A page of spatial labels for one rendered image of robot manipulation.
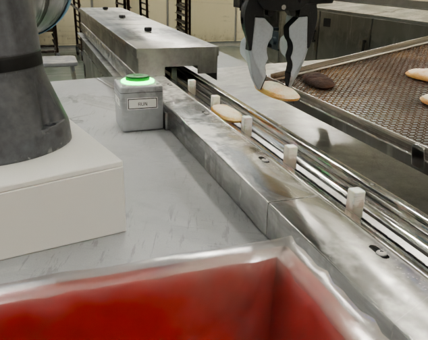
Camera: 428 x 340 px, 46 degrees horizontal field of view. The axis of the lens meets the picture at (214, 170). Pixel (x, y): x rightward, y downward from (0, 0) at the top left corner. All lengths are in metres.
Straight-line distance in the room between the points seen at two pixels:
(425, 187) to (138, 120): 0.45
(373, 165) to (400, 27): 2.98
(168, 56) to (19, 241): 0.67
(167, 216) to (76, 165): 0.12
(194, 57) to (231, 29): 7.10
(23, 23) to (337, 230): 0.36
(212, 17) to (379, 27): 4.54
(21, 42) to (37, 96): 0.06
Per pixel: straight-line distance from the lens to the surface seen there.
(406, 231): 0.49
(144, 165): 0.69
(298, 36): 0.66
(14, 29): 0.53
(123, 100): 0.82
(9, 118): 0.52
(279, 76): 0.92
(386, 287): 0.38
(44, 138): 0.53
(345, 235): 0.44
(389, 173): 0.71
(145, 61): 1.07
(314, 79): 0.85
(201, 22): 8.01
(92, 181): 0.49
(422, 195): 0.66
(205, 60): 1.11
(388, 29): 3.78
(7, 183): 0.47
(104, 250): 0.49
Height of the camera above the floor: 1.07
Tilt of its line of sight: 22 degrees down
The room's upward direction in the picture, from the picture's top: 1 degrees clockwise
